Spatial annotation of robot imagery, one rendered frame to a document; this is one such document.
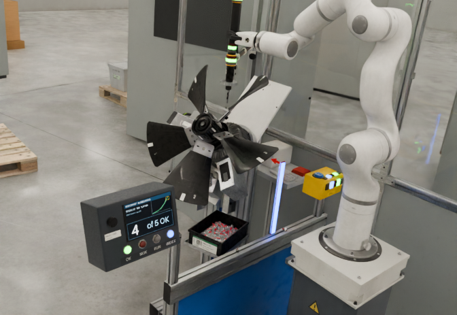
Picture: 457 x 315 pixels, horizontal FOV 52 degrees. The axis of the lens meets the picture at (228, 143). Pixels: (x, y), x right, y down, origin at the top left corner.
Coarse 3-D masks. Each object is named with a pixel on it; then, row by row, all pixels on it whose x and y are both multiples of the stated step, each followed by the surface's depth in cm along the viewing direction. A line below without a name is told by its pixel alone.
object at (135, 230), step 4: (140, 220) 137; (128, 224) 134; (132, 224) 135; (136, 224) 136; (140, 224) 137; (128, 228) 134; (132, 228) 135; (136, 228) 136; (140, 228) 137; (128, 232) 135; (132, 232) 136; (136, 232) 136; (140, 232) 137; (128, 236) 135; (132, 236) 136; (136, 236) 136; (140, 236) 137
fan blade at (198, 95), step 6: (204, 72) 230; (198, 78) 235; (204, 78) 228; (192, 84) 240; (198, 84) 233; (204, 84) 226; (198, 90) 231; (204, 90) 224; (192, 96) 239; (198, 96) 231; (204, 96) 223; (192, 102) 239; (198, 102) 232; (204, 102) 222; (198, 108) 233
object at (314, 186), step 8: (328, 168) 217; (312, 176) 206; (336, 176) 209; (304, 184) 210; (312, 184) 206; (320, 184) 203; (304, 192) 211; (312, 192) 207; (320, 192) 204; (328, 192) 208; (336, 192) 213
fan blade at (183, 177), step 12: (192, 156) 211; (204, 156) 212; (180, 168) 209; (192, 168) 209; (204, 168) 211; (168, 180) 208; (180, 180) 207; (192, 180) 207; (204, 180) 209; (180, 192) 206; (192, 192) 206; (204, 192) 206; (204, 204) 204
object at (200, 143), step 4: (196, 140) 214; (200, 140) 214; (196, 144) 213; (200, 144) 214; (204, 144) 214; (208, 144) 215; (196, 148) 213; (200, 148) 213; (208, 148) 215; (212, 148) 215; (200, 152) 213; (204, 152) 213; (208, 152) 214; (212, 152) 215; (208, 156) 214
